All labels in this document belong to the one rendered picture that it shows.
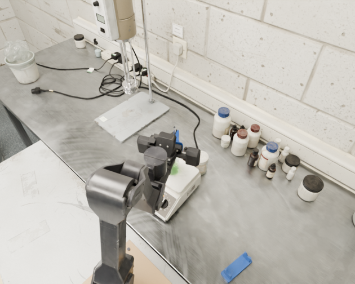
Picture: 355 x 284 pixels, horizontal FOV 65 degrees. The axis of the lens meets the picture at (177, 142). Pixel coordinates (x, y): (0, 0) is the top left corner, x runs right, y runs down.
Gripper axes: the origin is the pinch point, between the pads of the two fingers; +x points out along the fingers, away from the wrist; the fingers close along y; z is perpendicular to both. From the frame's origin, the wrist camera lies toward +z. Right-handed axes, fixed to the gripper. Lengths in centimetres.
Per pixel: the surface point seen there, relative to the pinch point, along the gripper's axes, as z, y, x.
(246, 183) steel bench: -26.4, -25.1, 8.6
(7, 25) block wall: -58, 205, 134
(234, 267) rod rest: -24.1, -26.0, -22.9
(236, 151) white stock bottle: -24.4, -19.0, 21.1
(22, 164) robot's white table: -26, 60, -9
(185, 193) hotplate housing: -20.1, -5.6, -5.7
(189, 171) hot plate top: -17.3, -4.8, 1.7
